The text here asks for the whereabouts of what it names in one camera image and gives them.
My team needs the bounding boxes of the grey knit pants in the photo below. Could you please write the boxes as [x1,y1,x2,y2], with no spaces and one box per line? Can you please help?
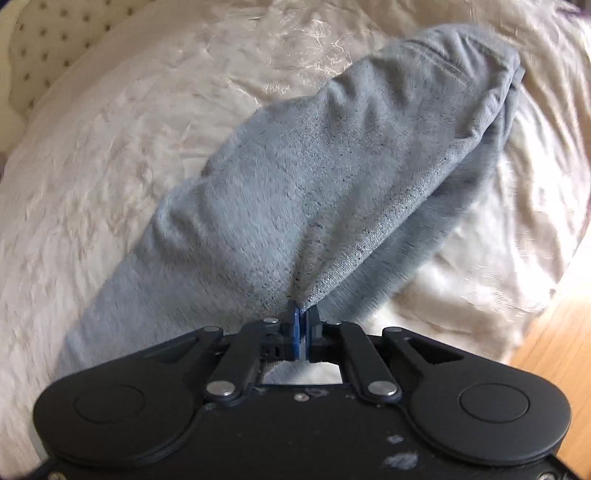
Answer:
[54,25,523,378]

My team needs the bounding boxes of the cream floral bedspread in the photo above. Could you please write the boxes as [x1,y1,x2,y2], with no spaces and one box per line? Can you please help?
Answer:
[1,1,590,477]

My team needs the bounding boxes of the cream tufted headboard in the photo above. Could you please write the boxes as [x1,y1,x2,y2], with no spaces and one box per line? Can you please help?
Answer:
[8,0,149,119]

